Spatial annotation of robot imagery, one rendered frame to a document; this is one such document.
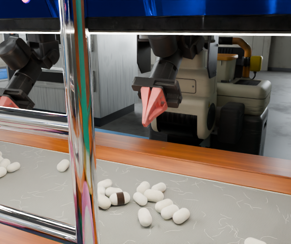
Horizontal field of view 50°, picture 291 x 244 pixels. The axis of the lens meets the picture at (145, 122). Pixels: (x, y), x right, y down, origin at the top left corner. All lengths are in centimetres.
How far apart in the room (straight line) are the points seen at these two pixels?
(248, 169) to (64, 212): 37
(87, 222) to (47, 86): 342
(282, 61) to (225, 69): 717
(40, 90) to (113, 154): 312
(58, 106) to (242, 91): 265
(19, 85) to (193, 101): 58
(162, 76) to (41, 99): 324
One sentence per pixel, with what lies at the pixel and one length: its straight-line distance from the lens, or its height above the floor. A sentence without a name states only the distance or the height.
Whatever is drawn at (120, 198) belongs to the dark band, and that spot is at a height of 76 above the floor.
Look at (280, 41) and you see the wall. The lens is 854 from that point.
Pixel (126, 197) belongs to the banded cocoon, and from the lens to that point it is 57.
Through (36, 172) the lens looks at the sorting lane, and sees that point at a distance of 74.
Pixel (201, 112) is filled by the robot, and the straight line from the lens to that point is 111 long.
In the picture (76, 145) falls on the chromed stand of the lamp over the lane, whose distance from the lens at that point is 28.
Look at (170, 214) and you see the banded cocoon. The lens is 53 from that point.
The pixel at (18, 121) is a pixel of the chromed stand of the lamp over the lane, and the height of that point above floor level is 96.
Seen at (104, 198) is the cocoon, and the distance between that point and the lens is 56.
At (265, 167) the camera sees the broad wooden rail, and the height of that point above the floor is 77.
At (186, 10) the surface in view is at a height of 106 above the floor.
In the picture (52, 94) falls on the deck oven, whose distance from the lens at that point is 371.
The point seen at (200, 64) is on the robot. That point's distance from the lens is 116.
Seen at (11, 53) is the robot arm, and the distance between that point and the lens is 85.
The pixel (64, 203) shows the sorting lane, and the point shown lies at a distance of 60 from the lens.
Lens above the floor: 105
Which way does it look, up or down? 17 degrees down
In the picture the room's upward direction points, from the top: straight up
